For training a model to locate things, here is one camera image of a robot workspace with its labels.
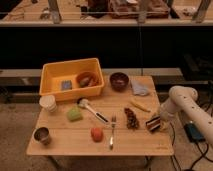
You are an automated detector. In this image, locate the striped brown eraser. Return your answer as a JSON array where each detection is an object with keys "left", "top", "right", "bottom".
[{"left": 146, "top": 116, "right": 161, "bottom": 132}]

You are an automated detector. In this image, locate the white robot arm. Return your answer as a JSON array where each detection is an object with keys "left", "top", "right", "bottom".
[{"left": 159, "top": 86, "right": 213, "bottom": 147}]

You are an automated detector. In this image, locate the white paper cup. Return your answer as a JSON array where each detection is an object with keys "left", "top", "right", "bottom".
[{"left": 39, "top": 95, "right": 57, "bottom": 112}]

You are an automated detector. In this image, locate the metal cup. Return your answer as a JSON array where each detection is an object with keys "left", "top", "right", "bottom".
[{"left": 34, "top": 127, "right": 51, "bottom": 145}]

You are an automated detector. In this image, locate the yellow banana toy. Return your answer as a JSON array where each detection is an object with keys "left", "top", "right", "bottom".
[{"left": 130, "top": 99, "right": 151, "bottom": 112}]

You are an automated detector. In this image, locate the black power box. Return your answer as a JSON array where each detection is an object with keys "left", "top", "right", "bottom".
[{"left": 184, "top": 123, "right": 205, "bottom": 142}]

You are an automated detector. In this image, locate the brown grape bunch toy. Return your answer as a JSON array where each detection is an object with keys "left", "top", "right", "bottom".
[{"left": 124, "top": 108, "right": 139, "bottom": 130}]

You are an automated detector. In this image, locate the wooden folding table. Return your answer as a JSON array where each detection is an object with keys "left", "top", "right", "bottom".
[{"left": 27, "top": 76, "right": 174, "bottom": 156}]

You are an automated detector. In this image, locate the gray cloth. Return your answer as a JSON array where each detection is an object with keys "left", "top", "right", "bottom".
[{"left": 131, "top": 79, "right": 149, "bottom": 96}]

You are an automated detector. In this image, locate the metal fork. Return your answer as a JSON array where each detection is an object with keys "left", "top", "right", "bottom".
[{"left": 109, "top": 116, "right": 116, "bottom": 150}]

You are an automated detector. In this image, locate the dark red bowl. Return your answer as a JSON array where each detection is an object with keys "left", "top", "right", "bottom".
[{"left": 110, "top": 72, "right": 129, "bottom": 91}]

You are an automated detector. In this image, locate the orange ball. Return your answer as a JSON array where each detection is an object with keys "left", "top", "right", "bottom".
[{"left": 91, "top": 127, "right": 103, "bottom": 142}]

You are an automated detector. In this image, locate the green soft toy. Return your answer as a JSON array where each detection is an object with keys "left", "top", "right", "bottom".
[{"left": 67, "top": 106, "right": 82, "bottom": 122}]

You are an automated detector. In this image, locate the orange bowl in bin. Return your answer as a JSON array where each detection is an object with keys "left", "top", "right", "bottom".
[{"left": 76, "top": 72, "right": 98, "bottom": 88}]

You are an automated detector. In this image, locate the yellow plastic bin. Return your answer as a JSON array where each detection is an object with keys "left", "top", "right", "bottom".
[{"left": 39, "top": 58, "right": 104, "bottom": 101}]

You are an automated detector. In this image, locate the blue sponge in bin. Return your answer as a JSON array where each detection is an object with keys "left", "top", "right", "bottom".
[{"left": 61, "top": 80, "right": 72, "bottom": 90}]

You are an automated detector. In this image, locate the black cable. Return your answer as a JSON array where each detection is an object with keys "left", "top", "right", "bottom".
[{"left": 166, "top": 99, "right": 213, "bottom": 171}]

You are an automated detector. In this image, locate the white black handled brush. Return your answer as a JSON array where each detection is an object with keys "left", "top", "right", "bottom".
[{"left": 77, "top": 98, "right": 109, "bottom": 124}]

